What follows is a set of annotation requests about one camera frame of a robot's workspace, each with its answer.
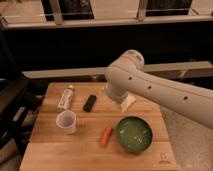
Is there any white ceramic cup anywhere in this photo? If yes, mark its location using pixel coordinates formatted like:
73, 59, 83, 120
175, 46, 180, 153
56, 110, 77, 134

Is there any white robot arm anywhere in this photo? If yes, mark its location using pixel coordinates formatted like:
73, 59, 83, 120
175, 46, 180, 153
104, 49, 213, 129

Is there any white sponge block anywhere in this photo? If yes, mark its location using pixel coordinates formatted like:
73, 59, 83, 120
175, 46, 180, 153
120, 95, 136, 112

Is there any black rectangular remote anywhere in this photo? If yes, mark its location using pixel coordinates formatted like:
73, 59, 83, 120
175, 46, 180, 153
83, 95, 97, 112

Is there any white tube bottle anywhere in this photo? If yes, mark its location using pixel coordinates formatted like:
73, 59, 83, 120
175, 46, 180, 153
57, 85, 74, 110

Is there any orange carrot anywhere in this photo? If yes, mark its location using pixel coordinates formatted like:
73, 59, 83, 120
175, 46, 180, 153
101, 126, 113, 147

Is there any wooden cutting board table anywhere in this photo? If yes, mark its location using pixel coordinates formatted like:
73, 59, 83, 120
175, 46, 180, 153
20, 83, 177, 171

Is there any green bowl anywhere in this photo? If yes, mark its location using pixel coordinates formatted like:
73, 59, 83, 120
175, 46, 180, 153
115, 116, 153, 154

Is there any black side furniture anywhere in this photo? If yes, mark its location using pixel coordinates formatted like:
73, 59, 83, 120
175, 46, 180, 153
0, 77, 42, 156

